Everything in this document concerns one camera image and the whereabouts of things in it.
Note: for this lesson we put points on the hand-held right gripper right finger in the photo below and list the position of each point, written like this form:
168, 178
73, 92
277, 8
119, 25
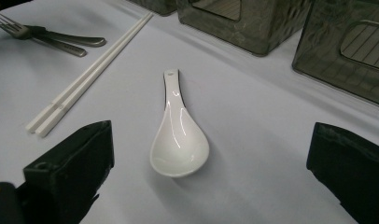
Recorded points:
352, 168

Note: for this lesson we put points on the white table cover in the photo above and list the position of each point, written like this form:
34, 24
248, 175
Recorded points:
256, 140

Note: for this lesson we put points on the white chopstick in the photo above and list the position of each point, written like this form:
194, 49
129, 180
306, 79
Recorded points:
43, 118
53, 121

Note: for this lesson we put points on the metal fork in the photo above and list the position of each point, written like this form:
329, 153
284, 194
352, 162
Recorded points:
21, 32

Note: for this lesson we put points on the smoky clear plastic bin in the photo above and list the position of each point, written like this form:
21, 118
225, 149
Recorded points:
321, 62
159, 7
256, 31

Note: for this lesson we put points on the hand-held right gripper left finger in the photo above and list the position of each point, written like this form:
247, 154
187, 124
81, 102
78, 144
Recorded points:
69, 174

